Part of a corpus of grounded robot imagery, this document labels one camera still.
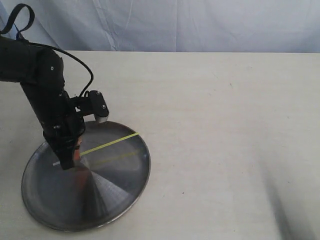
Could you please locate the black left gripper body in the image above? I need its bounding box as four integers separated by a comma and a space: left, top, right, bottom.
41, 91, 85, 153

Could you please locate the thin yellow stick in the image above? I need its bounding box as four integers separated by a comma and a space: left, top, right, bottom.
73, 132, 139, 166

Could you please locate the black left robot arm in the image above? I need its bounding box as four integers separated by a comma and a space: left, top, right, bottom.
0, 37, 85, 170

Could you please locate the round stainless steel plate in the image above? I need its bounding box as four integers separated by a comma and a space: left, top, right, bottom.
21, 121, 151, 232

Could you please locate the white backdrop cloth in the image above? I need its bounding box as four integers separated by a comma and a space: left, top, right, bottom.
0, 0, 320, 53

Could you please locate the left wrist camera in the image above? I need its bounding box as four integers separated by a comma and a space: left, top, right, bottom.
71, 90, 110, 124

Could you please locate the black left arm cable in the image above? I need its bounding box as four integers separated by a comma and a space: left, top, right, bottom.
0, 3, 94, 98

